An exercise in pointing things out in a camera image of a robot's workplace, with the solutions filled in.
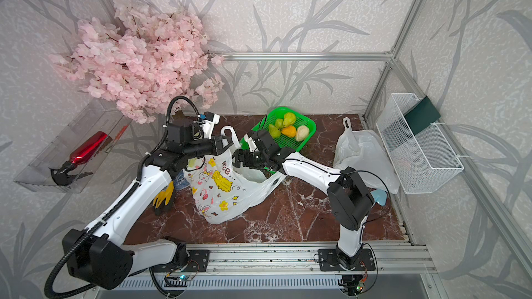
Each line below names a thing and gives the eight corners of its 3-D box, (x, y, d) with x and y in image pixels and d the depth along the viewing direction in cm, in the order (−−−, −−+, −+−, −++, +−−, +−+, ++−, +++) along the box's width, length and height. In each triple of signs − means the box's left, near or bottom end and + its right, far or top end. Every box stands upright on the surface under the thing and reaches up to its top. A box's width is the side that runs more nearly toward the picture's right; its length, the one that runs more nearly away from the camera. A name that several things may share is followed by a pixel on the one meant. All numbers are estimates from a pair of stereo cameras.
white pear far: (293, 138, 111) (294, 130, 106) (301, 131, 115) (302, 123, 110) (301, 144, 109) (302, 136, 104) (309, 137, 112) (310, 129, 107)
